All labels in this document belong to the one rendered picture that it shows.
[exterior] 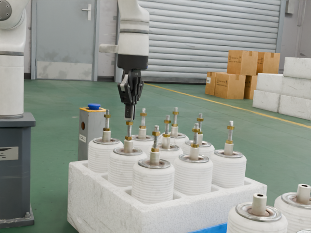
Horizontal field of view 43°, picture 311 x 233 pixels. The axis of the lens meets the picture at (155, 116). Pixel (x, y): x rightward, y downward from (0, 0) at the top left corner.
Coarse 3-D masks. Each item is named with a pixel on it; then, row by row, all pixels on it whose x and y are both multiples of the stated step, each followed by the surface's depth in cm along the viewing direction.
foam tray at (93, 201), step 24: (72, 168) 109; (72, 192) 110; (96, 192) 97; (120, 192) 90; (216, 192) 94; (240, 192) 96; (264, 192) 102; (72, 216) 110; (96, 216) 98; (120, 216) 87; (144, 216) 80; (168, 216) 84; (192, 216) 88; (216, 216) 93
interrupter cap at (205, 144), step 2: (188, 140) 115; (190, 140) 115; (192, 140) 115; (186, 142) 112; (188, 142) 112; (190, 142) 113; (192, 142) 113; (202, 142) 114; (204, 142) 114; (206, 142) 114; (208, 142) 114; (186, 144) 111; (188, 144) 110; (190, 144) 110; (202, 144) 112; (204, 144) 112; (206, 144) 111; (208, 144) 112; (210, 144) 111; (200, 146) 109; (202, 146) 109; (204, 146) 109; (206, 146) 109; (208, 146) 110; (210, 146) 110
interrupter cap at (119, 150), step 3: (117, 147) 101; (120, 147) 101; (123, 147) 102; (135, 147) 102; (114, 150) 98; (117, 150) 98; (120, 150) 99; (123, 150) 100; (132, 150) 100; (135, 150) 100; (138, 150) 100; (141, 150) 99; (117, 153) 96; (120, 153) 95; (123, 153) 95; (126, 153) 96; (129, 153) 96; (132, 153) 96; (135, 153) 96; (138, 153) 96; (141, 153) 97
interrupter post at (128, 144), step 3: (126, 141) 97; (129, 141) 97; (132, 141) 98; (126, 144) 97; (129, 144) 97; (132, 144) 98; (126, 147) 98; (129, 147) 98; (132, 147) 99; (126, 150) 98; (129, 150) 98
